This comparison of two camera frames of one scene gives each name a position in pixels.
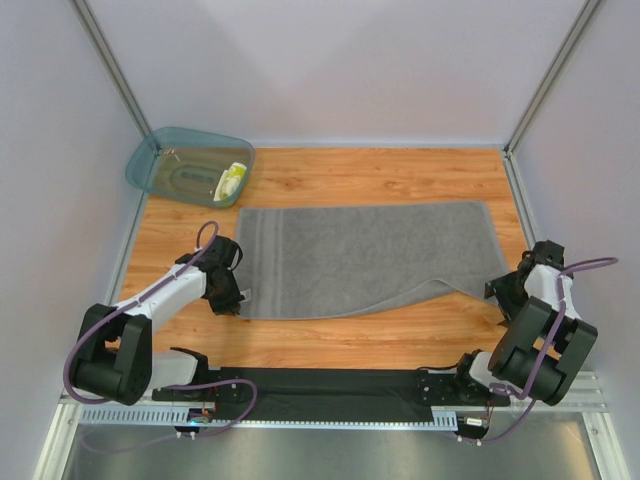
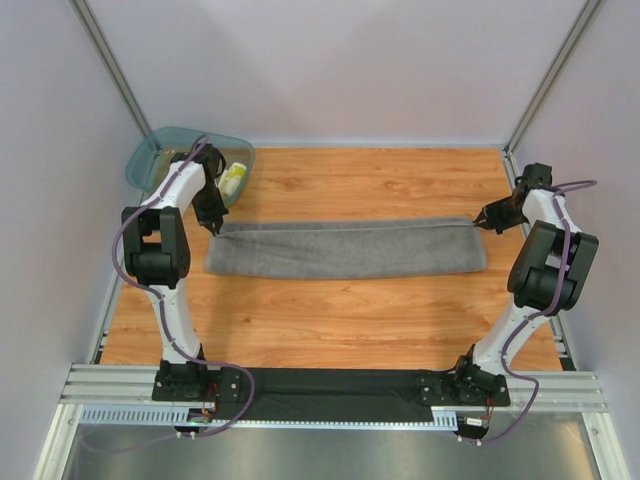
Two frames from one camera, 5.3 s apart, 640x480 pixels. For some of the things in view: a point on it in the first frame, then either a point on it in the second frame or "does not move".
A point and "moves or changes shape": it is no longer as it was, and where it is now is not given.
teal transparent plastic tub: (192, 166) does not move
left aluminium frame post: (107, 58) does not move
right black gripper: (501, 293) to (493, 218)
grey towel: (307, 259) moves or changes shape
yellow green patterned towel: (230, 181) does not move
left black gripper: (226, 301) to (210, 216)
